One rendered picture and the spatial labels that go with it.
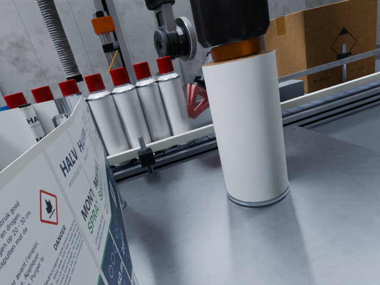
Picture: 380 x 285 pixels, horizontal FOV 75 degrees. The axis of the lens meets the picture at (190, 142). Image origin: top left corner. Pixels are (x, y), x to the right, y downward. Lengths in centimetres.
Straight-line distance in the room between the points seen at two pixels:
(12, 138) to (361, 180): 53
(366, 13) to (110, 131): 94
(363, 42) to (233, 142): 88
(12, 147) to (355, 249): 50
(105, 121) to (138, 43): 760
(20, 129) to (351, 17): 101
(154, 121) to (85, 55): 728
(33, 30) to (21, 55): 70
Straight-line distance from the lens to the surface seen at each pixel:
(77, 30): 788
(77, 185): 17
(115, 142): 56
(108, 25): 64
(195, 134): 57
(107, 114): 55
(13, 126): 49
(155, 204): 40
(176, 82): 56
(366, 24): 114
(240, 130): 30
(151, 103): 56
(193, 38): 122
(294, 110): 71
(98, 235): 19
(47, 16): 68
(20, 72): 782
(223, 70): 29
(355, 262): 29
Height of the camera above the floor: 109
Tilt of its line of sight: 20 degrees down
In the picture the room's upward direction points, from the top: 14 degrees counter-clockwise
